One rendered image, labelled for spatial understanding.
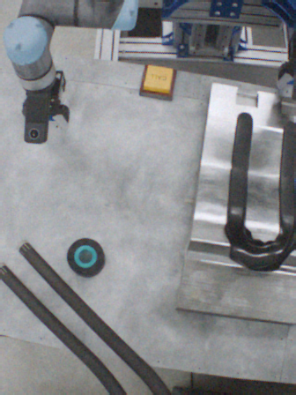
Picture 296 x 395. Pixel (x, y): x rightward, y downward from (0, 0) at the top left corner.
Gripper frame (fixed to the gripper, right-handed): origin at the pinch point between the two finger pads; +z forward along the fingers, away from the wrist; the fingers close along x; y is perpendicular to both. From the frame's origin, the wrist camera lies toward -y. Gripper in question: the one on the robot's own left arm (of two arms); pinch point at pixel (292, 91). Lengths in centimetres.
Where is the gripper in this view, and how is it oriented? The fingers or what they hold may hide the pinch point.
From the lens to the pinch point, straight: 126.3
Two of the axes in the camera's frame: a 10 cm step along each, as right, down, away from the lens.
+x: -9.9, -1.5, 0.4
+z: -0.1, 2.9, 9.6
